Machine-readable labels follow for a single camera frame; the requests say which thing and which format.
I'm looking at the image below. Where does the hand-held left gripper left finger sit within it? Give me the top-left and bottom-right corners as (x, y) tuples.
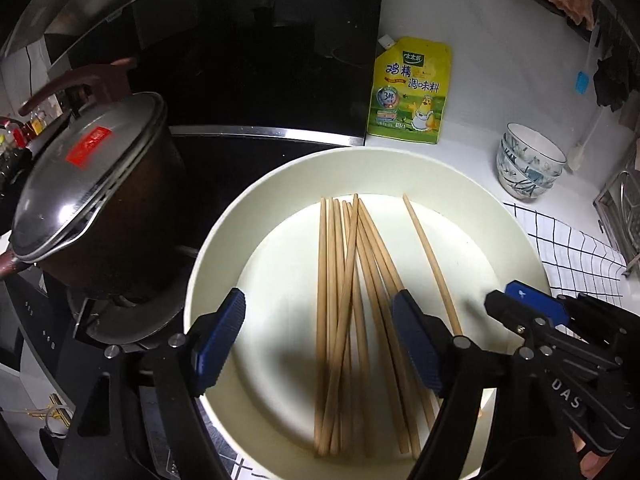
(59, 287), (247, 480)

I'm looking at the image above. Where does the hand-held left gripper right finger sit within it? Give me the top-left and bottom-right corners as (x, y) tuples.
(391, 290), (581, 480)

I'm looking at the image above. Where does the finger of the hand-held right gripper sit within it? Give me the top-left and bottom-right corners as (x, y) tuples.
(505, 281), (573, 326)
(484, 289), (553, 346)

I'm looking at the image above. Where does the curved wooden chopstick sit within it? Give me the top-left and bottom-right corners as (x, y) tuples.
(402, 194), (463, 337)

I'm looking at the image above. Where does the pile of wooden chopsticks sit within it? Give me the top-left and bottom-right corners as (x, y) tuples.
(314, 193), (441, 460)

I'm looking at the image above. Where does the large white round bowl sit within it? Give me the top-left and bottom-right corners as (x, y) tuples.
(184, 147), (552, 480)

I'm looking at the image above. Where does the person's right hand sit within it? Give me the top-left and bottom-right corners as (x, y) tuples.
(575, 437), (618, 471)

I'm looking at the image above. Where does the white black checked cloth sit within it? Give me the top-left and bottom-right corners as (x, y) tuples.
(212, 201), (628, 480)

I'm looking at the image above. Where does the steel dish rack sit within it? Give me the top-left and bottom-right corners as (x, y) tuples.
(594, 170), (640, 281)

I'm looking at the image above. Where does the blue patterned white bowl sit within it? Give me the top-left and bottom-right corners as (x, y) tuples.
(502, 122), (567, 171)
(498, 142), (563, 183)
(496, 160), (558, 202)

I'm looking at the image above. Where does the brown cooking pot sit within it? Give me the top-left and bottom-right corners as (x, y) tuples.
(0, 57), (188, 303)

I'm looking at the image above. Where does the black gas cooktop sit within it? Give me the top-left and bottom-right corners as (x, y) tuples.
(0, 132), (366, 480)

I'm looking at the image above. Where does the steel rimmed glass pot lid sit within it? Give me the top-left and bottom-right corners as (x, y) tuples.
(10, 91), (168, 263)

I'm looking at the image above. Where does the white brush with blue tip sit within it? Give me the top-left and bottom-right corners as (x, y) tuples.
(575, 30), (601, 95)

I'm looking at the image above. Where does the dark hanging cloth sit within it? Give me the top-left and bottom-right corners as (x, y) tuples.
(594, 42), (630, 110)

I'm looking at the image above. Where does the yellow green seasoning pouch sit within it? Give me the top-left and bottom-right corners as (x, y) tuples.
(366, 35), (453, 146)

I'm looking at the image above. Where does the group of condiment bottles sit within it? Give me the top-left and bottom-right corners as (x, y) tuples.
(0, 110), (48, 181)

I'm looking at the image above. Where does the black glass stove panel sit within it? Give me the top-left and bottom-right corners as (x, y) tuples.
(45, 0), (386, 146)

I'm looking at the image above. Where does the white long-handled brush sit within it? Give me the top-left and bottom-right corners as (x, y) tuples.
(567, 102), (608, 172)

